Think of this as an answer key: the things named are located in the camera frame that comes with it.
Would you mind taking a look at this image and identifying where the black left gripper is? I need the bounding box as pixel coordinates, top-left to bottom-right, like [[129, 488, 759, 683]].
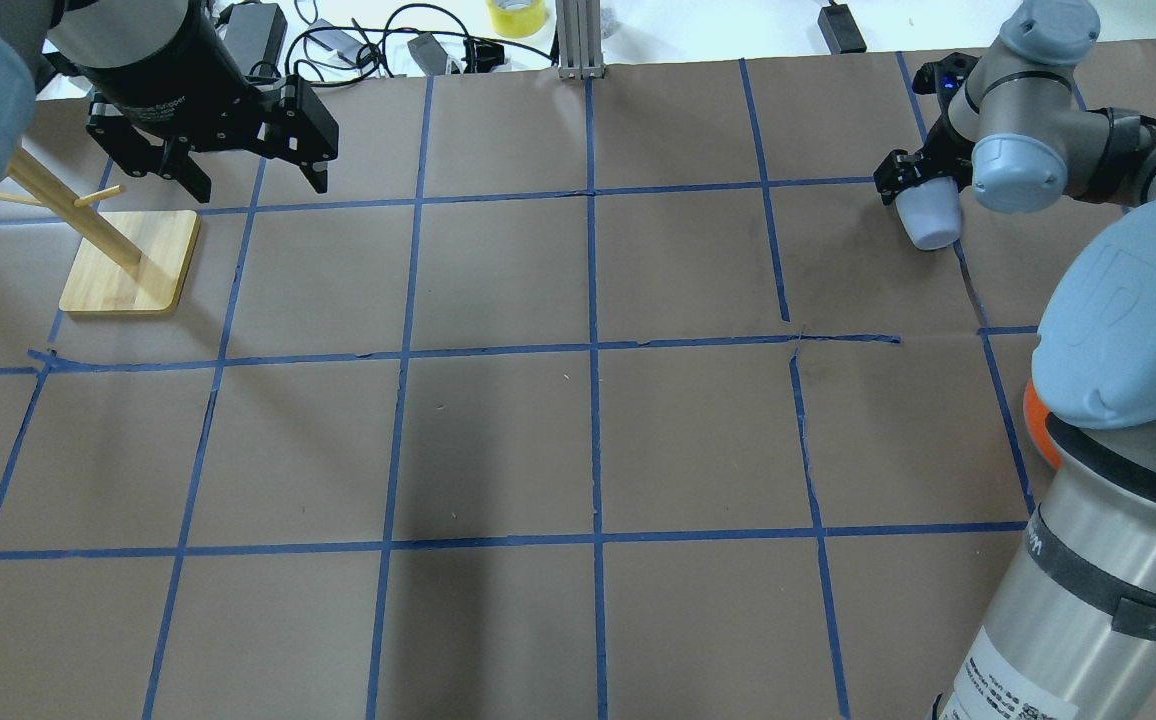
[[75, 14, 339, 202]]

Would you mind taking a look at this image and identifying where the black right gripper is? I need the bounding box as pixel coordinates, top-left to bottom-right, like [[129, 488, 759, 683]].
[[872, 114, 975, 206]]

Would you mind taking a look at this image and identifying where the light blue plastic cup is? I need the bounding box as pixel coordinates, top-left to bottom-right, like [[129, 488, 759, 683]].
[[894, 177, 963, 251]]

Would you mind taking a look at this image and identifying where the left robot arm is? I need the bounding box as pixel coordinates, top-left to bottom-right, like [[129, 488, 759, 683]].
[[0, 1, 339, 202]]

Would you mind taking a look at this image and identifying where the black power adapter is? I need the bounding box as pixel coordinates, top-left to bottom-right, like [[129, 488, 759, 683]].
[[218, 3, 287, 79]]

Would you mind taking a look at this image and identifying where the wooden mug tree stand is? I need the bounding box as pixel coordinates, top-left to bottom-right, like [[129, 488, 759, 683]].
[[0, 147, 200, 316]]

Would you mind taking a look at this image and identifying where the small black adapter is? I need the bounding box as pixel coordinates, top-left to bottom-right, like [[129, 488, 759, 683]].
[[817, 1, 869, 55]]

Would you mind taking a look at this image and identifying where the orange can-shaped container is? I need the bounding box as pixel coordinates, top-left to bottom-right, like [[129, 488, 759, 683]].
[[1022, 378, 1062, 470]]

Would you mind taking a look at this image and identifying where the yellow tape roll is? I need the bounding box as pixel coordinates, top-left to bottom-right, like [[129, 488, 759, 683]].
[[486, 0, 549, 40]]

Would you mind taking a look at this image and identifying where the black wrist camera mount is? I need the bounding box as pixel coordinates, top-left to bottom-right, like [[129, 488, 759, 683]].
[[911, 53, 979, 113]]

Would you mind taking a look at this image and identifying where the black cables bundle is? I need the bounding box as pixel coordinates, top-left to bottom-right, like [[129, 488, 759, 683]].
[[283, 3, 554, 86]]

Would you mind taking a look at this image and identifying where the aluminium frame post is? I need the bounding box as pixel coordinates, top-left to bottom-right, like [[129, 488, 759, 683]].
[[555, 0, 606, 79]]

